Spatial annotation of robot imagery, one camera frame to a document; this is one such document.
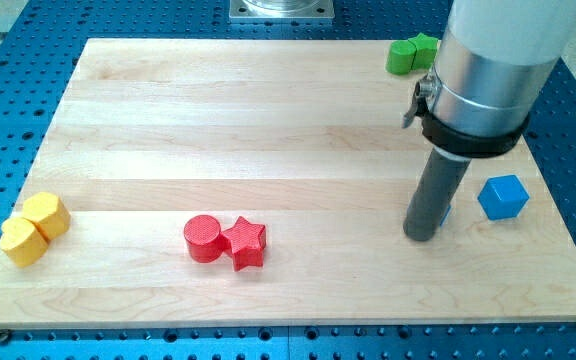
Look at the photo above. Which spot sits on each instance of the small blue block behind rod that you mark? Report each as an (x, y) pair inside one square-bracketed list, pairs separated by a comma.
[(445, 216)]

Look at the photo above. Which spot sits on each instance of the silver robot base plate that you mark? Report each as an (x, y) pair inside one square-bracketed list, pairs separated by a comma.
[(251, 10)]

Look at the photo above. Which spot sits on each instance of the green cylinder block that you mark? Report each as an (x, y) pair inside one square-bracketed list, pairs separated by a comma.
[(400, 57)]

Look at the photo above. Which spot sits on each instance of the blue cube block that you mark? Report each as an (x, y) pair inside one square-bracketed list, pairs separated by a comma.
[(503, 197)]

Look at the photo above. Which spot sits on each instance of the red star block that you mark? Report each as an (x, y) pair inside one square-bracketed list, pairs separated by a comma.
[(247, 243)]

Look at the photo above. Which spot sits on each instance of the yellow heart block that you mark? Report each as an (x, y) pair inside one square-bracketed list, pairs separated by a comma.
[(22, 242)]

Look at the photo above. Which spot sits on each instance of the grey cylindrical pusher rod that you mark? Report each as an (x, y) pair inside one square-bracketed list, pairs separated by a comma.
[(440, 179)]

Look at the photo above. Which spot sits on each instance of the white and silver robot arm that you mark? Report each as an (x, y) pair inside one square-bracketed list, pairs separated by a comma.
[(494, 58)]

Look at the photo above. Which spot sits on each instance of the green star block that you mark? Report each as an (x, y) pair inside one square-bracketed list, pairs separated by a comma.
[(425, 51)]

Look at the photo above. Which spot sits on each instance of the wooden board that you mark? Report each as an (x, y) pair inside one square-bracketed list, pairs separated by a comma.
[(304, 137)]

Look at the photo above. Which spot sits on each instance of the yellow hexagon block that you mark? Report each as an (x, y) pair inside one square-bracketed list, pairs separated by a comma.
[(48, 213)]

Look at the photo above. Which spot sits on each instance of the red cylinder block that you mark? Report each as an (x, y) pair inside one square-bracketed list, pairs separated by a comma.
[(204, 239)]

